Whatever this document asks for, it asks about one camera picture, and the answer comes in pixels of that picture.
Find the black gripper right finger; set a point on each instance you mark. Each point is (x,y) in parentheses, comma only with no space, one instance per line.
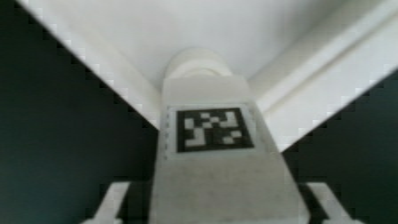
(328,212)

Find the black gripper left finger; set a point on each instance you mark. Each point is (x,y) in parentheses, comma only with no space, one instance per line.
(123,206)

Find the white leg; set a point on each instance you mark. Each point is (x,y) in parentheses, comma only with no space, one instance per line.
(223,183)

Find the white square table top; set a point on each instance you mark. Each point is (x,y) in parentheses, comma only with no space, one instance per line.
(280,37)

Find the white front obstacle bar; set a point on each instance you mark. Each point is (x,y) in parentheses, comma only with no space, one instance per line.
(335,87)

